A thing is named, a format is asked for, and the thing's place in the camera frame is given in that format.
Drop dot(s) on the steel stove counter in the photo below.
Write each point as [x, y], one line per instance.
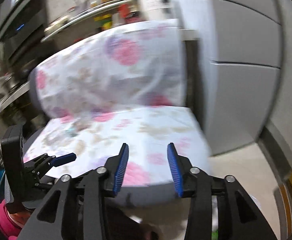
[13, 97]

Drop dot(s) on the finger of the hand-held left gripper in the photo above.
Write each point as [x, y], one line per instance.
[63, 158]

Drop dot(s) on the white rice cooker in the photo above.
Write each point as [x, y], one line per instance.
[156, 5]

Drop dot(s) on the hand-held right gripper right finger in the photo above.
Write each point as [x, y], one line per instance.
[174, 172]

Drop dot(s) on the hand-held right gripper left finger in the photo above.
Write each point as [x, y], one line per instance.
[119, 172]

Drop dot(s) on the black range hood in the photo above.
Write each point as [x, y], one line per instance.
[18, 22]

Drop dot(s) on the grey office chair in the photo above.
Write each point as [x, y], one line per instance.
[141, 197]

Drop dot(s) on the steel wall shelf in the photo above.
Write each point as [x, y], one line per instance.
[85, 13]

